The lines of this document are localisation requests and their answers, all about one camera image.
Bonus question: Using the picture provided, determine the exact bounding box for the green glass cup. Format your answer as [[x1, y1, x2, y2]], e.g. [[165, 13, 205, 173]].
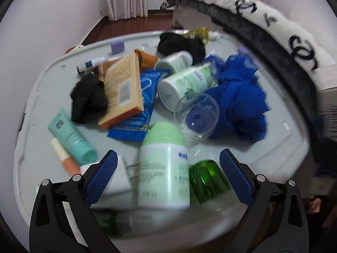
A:
[[189, 160, 231, 204]]

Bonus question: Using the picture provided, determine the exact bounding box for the green cap white lotion bottle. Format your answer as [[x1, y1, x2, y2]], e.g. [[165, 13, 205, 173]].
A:
[[137, 122, 190, 209]]

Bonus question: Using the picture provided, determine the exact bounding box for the black sock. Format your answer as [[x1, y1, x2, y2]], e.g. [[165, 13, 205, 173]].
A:
[[157, 32, 206, 64], [70, 73, 107, 124]]

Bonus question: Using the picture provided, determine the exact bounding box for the blue chiffon scarf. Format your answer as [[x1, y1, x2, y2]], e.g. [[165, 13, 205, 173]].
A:
[[203, 54, 269, 143]]

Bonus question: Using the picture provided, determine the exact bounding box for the peach white cosmetic tube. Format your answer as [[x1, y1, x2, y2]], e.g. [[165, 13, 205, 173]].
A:
[[51, 138, 80, 176]]

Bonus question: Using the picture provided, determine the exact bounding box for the teal cosmetic tube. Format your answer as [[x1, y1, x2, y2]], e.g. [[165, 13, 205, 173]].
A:
[[48, 108, 98, 166]]

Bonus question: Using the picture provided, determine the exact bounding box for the blue foil packet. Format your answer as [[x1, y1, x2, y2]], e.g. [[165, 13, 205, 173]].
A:
[[107, 69, 170, 142]]

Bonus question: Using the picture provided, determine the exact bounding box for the clear glass bowl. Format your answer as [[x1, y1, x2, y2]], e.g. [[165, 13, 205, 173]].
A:
[[174, 93, 220, 142]]

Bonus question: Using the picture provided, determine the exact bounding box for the tan cardboard box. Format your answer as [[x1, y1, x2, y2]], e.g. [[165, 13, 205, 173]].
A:
[[98, 52, 144, 129]]

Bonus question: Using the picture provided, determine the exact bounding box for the white blue glue tube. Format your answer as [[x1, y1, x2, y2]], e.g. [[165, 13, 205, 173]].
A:
[[76, 57, 122, 78]]

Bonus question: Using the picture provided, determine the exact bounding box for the white plastic storage lid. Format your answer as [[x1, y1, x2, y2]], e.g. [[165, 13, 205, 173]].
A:
[[14, 40, 310, 252]]

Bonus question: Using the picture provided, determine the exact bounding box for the black white logo blanket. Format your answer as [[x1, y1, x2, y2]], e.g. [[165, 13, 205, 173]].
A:
[[161, 0, 336, 125]]

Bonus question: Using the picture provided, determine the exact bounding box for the white green label bottle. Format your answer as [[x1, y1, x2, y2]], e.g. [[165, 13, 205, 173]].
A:
[[158, 62, 219, 112]]

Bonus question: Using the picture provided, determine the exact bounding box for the white brown floor object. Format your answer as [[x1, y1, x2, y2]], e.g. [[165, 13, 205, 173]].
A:
[[65, 44, 84, 54]]

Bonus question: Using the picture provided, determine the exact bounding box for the brown orange sock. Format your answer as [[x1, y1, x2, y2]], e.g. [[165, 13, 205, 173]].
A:
[[134, 49, 158, 73]]

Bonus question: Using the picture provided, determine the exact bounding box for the purple small box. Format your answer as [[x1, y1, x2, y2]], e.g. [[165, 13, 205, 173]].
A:
[[110, 39, 125, 54]]

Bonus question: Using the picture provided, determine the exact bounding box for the small white green bottle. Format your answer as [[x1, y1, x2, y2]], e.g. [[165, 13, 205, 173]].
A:
[[155, 51, 193, 74]]

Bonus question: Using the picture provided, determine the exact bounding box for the gold tinsel wrapper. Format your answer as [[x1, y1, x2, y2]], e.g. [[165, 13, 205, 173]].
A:
[[182, 27, 220, 45]]

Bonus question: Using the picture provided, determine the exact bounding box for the white bed frame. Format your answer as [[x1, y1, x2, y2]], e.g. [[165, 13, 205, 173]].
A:
[[173, 5, 222, 32]]

